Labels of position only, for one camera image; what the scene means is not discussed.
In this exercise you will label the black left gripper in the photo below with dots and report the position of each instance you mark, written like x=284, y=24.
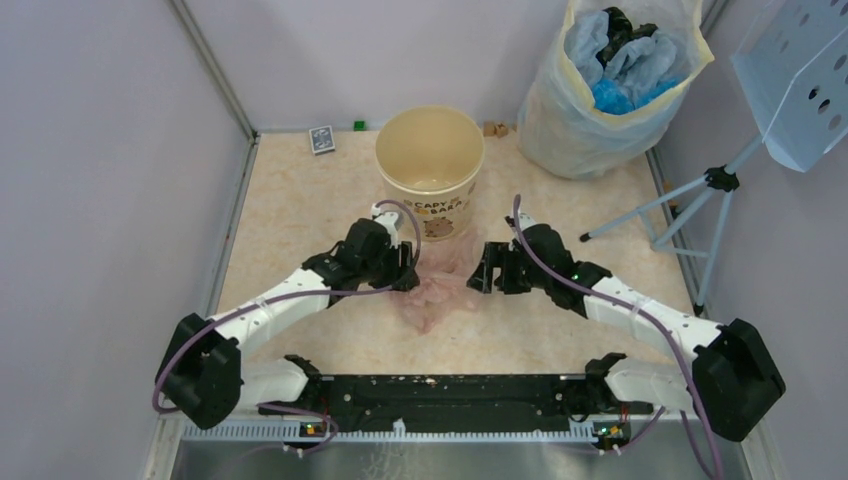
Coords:
x=403, y=277

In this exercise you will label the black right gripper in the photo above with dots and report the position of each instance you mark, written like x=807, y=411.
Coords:
x=497, y=254

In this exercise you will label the pink plastic trash bag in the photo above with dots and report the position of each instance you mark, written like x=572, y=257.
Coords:
x=444, y=269

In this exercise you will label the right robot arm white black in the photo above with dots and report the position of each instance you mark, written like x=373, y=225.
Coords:
x=722, y=373

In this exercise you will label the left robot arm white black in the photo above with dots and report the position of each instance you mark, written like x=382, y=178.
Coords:
x=202, y=373

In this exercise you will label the cream capybara trash bin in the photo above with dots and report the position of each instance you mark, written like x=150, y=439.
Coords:
x=429, y=158

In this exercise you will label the large translucent bag of bags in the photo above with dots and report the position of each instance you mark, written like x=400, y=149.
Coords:
x=559, y=128

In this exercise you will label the small wooden blocks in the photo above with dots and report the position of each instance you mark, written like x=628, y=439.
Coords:
x=497, y=129

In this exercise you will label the blue plastic bag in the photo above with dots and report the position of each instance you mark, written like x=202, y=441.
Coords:
x=612, y=99

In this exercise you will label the light blue tripod stand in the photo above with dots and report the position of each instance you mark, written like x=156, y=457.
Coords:
x=720, y=180

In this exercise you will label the black plastic bag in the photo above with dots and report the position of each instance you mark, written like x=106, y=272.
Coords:
x=620, y=31

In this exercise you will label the perforated light blue panel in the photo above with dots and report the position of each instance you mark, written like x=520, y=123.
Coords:
x=792, y=68

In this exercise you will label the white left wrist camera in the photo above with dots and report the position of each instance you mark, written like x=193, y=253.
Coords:
x=390, y=220

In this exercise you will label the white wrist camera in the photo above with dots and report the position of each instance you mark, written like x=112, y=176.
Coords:
x=390, y=220
x=522, y=221

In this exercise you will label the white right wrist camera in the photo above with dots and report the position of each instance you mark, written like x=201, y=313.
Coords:
x=522, y=221

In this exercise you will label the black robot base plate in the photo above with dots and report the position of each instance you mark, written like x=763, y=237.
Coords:
x=471, y=403

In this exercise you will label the white toothed cable rail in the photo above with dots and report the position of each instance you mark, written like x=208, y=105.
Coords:
x=293, y=432

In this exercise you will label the aluminium corner frame post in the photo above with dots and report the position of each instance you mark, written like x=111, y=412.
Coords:
x=212, y=67

